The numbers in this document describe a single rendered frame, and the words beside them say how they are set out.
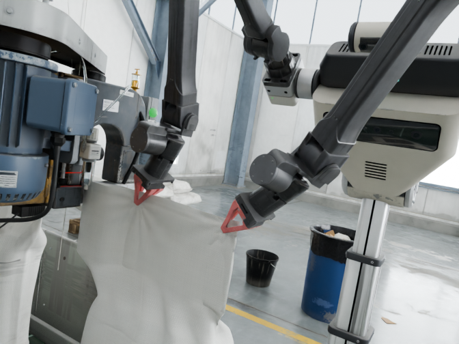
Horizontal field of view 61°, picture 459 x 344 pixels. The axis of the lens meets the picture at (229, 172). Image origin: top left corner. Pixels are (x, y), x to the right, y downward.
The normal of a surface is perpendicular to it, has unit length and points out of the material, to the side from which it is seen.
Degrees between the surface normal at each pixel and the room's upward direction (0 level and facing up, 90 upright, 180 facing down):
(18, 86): 90
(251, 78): 90
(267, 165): 75
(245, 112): 90
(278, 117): 90
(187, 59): 102
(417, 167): 130
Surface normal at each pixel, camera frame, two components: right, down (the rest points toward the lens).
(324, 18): -0.50, 0.00
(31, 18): 0.65, 0.18
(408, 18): -0.82, -0.02
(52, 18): 0.89, 0.18
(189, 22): 0.70, 0.39
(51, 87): -0.11, 0.08
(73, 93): 0.98, 0.16
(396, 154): -0.48, 0.64
